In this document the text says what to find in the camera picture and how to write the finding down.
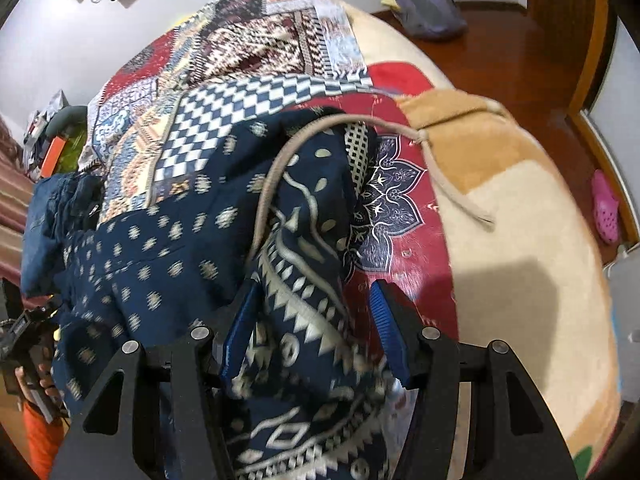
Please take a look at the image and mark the pile of clutter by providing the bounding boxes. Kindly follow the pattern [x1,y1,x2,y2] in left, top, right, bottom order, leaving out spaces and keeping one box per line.
[22,90,69,161]

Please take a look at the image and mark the blue denim jeans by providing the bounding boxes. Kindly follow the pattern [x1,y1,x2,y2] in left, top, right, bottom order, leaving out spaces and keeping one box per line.
[22,174,103,297]

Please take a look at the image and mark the grey neck pillow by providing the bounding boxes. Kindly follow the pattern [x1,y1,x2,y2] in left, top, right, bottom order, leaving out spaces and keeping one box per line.
[47,105,89,137]

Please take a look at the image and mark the beige and red blanket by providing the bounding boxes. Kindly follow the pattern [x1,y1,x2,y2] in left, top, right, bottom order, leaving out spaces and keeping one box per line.
[300,0,624,480]

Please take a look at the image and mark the patchwork printed cloth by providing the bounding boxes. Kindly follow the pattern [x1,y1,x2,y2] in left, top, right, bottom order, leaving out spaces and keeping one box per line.
[80,0,377,222]

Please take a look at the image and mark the person's left hand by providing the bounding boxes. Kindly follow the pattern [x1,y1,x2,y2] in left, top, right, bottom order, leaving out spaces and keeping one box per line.
[14,365,62,409]

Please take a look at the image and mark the striped pink curtain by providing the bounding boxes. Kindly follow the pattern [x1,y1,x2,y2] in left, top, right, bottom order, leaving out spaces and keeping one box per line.
[0,114,32,243]

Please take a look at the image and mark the navy patterned dress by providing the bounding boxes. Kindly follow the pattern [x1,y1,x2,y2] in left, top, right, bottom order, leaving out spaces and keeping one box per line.
[50,107,402,480]

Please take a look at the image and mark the pink clog shoe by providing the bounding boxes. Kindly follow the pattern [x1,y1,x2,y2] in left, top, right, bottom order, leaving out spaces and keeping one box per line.
[592,169,621,246]

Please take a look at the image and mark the person's left forearm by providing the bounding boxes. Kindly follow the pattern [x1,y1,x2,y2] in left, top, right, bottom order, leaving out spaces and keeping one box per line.
[22,402,69,479]

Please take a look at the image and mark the green box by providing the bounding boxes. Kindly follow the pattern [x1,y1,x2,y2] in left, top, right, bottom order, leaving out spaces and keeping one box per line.
[60,125,92,172]

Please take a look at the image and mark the orange box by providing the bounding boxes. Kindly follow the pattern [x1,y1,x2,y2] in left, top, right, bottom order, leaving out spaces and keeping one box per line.
[42,135,69,179]

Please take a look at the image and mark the grey backpack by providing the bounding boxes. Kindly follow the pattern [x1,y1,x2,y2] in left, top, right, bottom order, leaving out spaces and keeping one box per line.
[392,0,469,42]

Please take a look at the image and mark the wooden door frame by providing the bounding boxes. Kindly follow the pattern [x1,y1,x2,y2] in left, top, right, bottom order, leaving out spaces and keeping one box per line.
[525,0,640,253]

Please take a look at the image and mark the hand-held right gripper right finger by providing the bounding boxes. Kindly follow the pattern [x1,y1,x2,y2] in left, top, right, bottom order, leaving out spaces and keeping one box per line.
[369,279,579,480]

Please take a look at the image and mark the beige cord belt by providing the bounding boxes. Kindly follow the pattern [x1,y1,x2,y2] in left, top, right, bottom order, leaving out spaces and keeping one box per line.
[247,112,496,262]

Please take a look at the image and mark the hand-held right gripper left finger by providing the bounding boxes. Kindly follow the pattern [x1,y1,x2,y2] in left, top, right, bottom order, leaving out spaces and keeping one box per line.
[50,284,259,480]

